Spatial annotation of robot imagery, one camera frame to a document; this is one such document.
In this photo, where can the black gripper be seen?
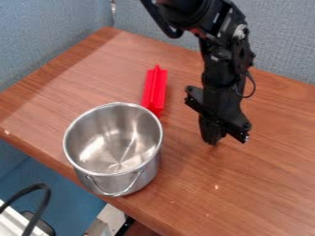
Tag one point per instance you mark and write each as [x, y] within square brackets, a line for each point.
[221, 115]

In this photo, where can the red block object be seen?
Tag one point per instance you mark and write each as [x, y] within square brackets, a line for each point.
[154, 91]

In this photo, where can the stainless steel metal pot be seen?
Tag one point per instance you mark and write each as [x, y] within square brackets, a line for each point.
[113, 145]

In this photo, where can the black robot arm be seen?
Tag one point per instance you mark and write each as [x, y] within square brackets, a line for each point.
[218, 23]

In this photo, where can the white table bracket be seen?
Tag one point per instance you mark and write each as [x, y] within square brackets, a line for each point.
[111, 223]

